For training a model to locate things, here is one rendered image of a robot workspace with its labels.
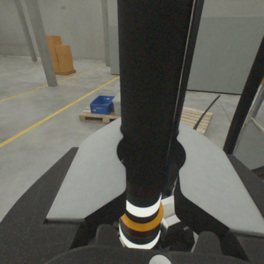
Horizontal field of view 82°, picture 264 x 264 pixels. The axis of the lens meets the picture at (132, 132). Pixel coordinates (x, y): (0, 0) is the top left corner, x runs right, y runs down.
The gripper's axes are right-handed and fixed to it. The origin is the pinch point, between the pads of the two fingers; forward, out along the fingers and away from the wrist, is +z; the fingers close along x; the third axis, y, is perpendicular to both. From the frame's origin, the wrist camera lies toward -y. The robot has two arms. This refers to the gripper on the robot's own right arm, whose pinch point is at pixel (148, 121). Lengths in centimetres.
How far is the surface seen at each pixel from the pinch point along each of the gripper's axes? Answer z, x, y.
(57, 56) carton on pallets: 744, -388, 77
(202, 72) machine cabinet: 514, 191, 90
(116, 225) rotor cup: 5.9, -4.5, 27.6
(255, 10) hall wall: 1102, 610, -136
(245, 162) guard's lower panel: 89, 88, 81
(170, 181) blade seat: 15.5, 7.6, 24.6
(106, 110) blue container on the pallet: 278, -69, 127
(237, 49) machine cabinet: 497, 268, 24
